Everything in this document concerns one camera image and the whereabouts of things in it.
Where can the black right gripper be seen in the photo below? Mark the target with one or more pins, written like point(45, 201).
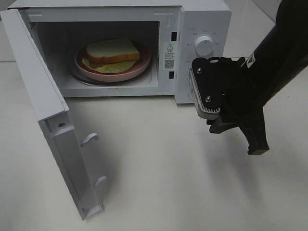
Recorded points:
point(240, 108)

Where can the bread and lettuce sandwich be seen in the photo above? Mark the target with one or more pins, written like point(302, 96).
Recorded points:
point(110, 56)

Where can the white microwave oven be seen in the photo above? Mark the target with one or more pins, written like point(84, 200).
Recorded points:
point(64, 27)

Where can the white rear table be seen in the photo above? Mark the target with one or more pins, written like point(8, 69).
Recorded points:
point(248, 27)

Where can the upper white dial knob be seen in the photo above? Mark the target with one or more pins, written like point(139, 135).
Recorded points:
point(204, 45)

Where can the white microwave door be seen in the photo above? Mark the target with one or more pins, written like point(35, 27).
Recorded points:
point(52, 112)

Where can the white warning label sticker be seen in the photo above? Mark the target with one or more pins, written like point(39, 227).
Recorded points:
point(169, 55)

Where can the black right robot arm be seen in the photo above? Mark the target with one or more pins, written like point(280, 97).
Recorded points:
point(285, 48)

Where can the pink round plate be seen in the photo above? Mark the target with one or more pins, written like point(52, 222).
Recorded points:
point(110, 74)

